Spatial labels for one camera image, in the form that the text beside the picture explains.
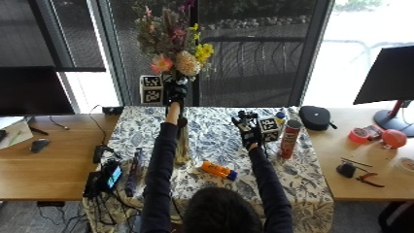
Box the black monitor with red stand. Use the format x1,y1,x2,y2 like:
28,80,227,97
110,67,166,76
352,45,414,138

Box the blue floral tablecloth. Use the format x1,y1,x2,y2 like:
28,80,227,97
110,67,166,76
82,106,337,233

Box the dark chair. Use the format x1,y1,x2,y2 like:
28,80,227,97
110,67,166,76
377,200,414,233

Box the flat black box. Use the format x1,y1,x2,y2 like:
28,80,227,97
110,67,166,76
82,171,106,199

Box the orange bottle with blue cap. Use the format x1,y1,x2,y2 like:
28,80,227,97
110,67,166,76
200,160,240,183

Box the black zip pouch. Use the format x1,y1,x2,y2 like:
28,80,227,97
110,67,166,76
299,105,340,132

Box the red-handled pliers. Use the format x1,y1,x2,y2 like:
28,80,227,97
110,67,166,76
355,172,388,189

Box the black pen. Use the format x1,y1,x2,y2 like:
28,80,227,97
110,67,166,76
27,125,51,137

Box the thin dark stick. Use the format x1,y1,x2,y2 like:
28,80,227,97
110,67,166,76
340,156,375,169

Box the dark purple packet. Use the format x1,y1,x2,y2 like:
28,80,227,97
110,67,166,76
123,147,146,198

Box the phone with lit screen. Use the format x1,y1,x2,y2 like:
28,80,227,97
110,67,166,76
100,160,124,191

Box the red snack tube can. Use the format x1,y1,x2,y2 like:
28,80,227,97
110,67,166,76
280,119,304,160

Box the black power adapter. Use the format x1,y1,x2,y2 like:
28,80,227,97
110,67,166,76
92,144,123,165

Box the person's left hand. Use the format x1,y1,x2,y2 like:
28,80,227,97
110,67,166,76
163,76,192,107

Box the pink tape roll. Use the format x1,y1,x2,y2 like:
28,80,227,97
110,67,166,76
347,127,372,145

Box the white marker cube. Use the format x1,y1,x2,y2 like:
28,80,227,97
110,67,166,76
257,117,283,143
140,75,166,106

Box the clear plastic bottle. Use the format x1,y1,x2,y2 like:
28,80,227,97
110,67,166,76
288,106,303,122

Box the black cable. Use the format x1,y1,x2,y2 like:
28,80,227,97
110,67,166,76
88,104,110,148

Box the small red box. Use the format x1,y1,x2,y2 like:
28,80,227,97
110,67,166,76
361,124,387,141

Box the tangle of black cables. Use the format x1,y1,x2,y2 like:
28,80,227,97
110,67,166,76
36,190,144,233

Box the mixed flower bouquet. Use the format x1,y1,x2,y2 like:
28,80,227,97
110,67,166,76
132,0,217,167

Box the white tape roll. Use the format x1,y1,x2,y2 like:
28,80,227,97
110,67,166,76
396,156,414,176

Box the white paper sheet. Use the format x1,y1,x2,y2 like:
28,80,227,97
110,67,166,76
0,119,35,150

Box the grey window blind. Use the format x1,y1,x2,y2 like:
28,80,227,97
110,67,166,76
0,0,108,73

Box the small black device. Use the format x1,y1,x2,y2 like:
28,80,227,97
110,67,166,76
102,105,126,117

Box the small bottle with blue cap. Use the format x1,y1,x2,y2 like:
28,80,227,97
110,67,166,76
276,111,289,126

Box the small black object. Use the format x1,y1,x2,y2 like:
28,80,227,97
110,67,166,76
336,161,357,180

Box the black computer mouse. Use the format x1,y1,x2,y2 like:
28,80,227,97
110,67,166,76
28,138,52,154

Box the person's right hand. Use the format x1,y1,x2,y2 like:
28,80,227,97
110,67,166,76
231,110,265,150

